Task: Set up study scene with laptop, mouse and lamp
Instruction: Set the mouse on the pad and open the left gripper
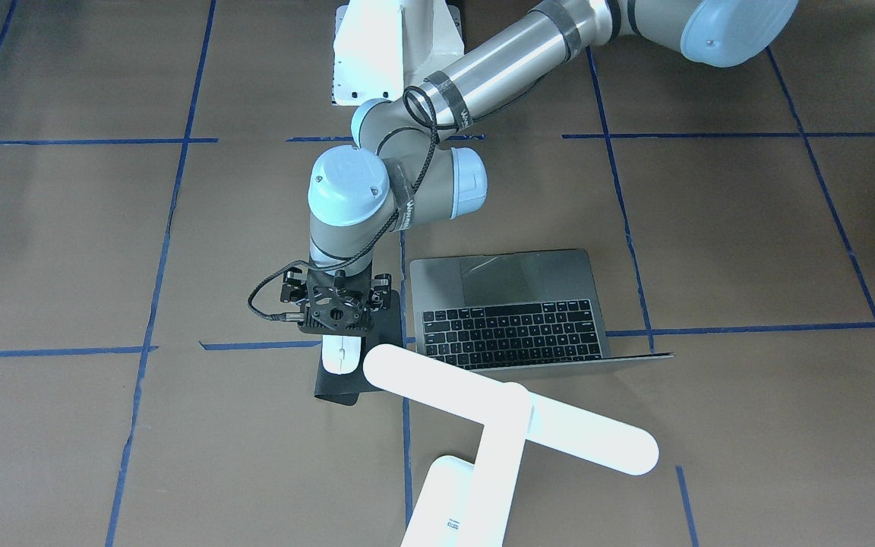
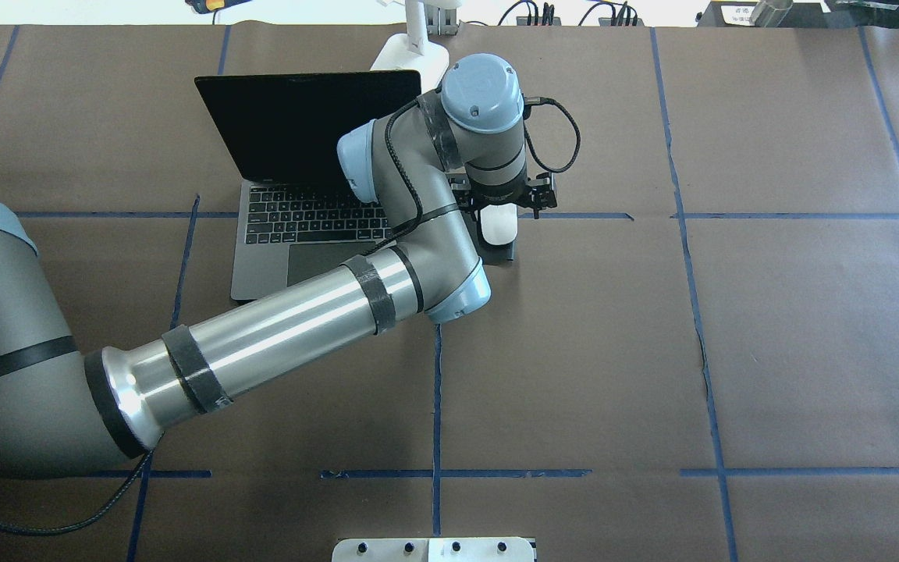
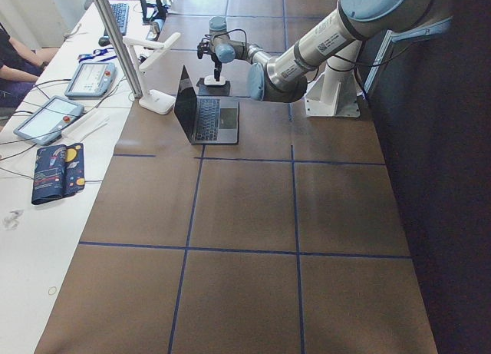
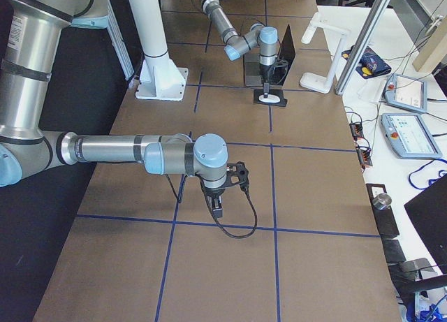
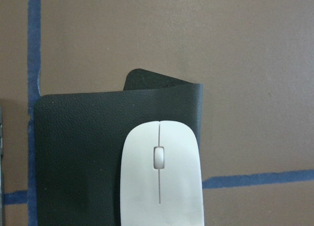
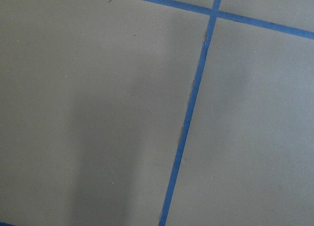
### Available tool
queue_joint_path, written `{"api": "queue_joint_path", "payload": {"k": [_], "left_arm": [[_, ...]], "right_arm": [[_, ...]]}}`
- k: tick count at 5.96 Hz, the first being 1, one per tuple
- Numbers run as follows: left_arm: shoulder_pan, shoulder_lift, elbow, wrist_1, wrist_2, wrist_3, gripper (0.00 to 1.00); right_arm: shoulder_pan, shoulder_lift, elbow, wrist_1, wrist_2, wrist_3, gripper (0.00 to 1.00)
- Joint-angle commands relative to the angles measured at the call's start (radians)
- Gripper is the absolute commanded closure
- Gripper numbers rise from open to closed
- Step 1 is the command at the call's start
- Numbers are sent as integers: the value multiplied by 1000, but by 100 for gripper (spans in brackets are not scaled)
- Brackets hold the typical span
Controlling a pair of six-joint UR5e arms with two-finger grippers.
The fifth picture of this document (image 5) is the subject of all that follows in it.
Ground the white computer mouse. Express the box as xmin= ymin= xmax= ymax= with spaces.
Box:
xmin=120 ymin=121 xmax=205 ymax=226

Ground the grey laptop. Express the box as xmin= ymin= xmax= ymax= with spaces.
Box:
xmin=0 ymin=109 xmax=5 ymax=226

